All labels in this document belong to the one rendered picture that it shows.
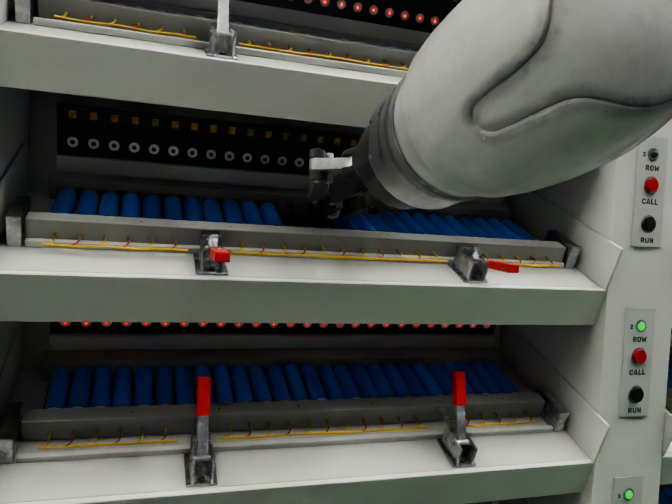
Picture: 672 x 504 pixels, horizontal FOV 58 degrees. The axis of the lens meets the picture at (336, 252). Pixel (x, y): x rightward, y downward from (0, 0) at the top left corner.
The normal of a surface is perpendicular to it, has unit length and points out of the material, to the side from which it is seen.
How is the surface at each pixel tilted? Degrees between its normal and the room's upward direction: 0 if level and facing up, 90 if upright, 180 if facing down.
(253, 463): 22
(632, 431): 90
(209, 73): 112
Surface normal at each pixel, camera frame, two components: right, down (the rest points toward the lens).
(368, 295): 0.26, 0.43
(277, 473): 0.17, -0.90
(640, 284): 0.31, 0.05
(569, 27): -0.39, 0.14
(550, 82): -0.63, 0.54
